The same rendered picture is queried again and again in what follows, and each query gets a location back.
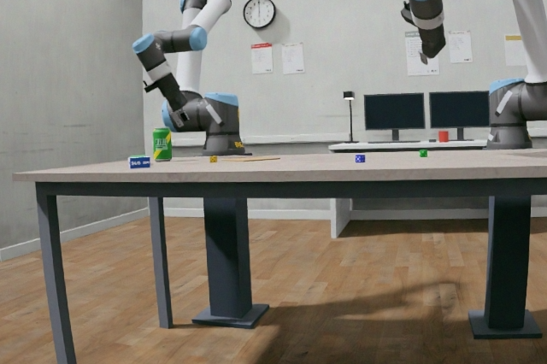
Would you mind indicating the black keyboard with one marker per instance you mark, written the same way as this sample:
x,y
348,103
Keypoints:
x,y
393,141

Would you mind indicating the white notice with yellow header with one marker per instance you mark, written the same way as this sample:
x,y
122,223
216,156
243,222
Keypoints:
x,y
512,50

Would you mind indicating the beige table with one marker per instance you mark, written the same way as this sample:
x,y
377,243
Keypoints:
x,y
299,189

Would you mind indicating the tan mat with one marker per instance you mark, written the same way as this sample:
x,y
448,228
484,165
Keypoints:
x,y
252,159

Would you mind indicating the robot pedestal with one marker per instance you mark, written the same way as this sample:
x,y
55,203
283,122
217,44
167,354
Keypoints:
x,y
508,261
226,253

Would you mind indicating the black desk lamp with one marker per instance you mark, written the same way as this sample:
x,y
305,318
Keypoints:
x,y
351,116

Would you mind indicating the white notice with red header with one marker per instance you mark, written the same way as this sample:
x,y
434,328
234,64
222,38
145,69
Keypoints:
x,y
261,58

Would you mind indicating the blue die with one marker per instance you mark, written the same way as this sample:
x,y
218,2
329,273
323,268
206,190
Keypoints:
x,y
360,158

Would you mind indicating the white desk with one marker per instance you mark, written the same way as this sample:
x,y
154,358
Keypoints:
x,y
384,147

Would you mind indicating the green drink can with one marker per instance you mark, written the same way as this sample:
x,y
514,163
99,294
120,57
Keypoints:
x,y
162,146

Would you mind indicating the round wall clock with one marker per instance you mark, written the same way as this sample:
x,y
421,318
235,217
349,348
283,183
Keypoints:
x,y
259,12

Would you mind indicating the blue and white box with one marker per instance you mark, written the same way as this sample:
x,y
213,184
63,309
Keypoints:
x,y
139,163

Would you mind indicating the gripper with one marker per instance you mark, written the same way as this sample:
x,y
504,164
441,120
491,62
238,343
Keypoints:
x,y
432,41
172,92

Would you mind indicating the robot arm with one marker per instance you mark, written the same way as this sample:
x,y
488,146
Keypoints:
x,y
519,18
211,9

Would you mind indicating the black computer monitor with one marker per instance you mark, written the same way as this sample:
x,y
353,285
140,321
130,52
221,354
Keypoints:
x,y
459,109
394,111

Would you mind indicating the red cup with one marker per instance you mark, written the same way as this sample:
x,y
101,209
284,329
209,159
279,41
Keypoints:
x,y
443,136

